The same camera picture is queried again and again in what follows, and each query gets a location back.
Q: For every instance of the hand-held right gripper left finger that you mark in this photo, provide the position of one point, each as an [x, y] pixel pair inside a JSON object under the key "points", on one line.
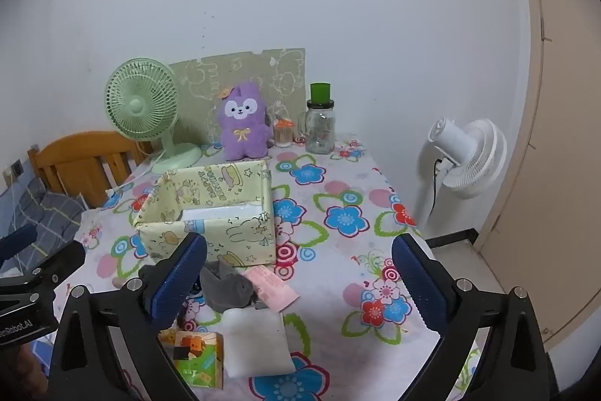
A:
{"points": [[181, 279]]}

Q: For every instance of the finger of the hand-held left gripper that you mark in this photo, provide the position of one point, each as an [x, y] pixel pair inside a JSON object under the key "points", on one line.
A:
{"points": [[16, 243], [65, 260]]}

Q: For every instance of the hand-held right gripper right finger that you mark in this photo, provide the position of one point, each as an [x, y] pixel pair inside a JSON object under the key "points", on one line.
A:
{"points": [[418, 279]]}

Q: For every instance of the grey sock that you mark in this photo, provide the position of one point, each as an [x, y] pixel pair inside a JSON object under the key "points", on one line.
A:
{"points": [[225, 288]]}

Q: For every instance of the yellow cartoon-print storage box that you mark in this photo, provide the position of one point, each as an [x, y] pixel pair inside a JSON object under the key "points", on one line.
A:
{"points": [[244, 236]]}

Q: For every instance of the green tissue pack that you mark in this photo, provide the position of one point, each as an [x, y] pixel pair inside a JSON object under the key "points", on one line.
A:
{"points": [[202, 363]]}

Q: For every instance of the pink packet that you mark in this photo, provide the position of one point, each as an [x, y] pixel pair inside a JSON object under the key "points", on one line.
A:
{"points": [[272, 288]]}

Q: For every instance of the person's left hand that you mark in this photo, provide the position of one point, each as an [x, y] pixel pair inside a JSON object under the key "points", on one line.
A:
{"points": [[35, 368]]}

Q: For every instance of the grey plaid bedding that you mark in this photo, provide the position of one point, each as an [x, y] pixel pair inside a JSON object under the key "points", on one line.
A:
{"points": [[51, 218]]}

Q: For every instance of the wooden chair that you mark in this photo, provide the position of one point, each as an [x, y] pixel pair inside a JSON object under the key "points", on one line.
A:
{"points": [[84, 156]]}

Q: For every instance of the white standing fan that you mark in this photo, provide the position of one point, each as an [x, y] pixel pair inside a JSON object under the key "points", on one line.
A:
{"points": [[469, 156]]}

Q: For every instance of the purple plush toy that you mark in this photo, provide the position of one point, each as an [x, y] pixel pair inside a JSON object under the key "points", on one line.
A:
{"points": [[242, 133]]}

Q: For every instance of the green desk fan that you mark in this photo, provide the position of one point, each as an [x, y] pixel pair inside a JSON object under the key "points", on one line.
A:
{"points": [[136, 105]]}

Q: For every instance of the glass mug jar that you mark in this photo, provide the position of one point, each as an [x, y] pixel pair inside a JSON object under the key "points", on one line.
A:
{"points": [[320, 133]]}

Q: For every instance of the small jar with orange lid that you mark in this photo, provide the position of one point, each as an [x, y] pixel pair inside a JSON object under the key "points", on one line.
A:
{"points": [[284, 135]]}

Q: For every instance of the beige door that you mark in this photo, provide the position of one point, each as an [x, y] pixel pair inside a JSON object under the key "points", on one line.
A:
{"points": [[554, 147]]}

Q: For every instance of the green cartoon-print board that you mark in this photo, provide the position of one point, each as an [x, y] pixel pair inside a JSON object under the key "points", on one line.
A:
{"points": [[206, 77]]}

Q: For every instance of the green plastic cup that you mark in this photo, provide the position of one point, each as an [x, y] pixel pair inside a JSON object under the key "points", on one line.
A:
{"points": [[320, 93]]}

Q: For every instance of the wall socket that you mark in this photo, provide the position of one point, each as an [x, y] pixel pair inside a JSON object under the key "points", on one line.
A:
{"points": [[16, 168]]}

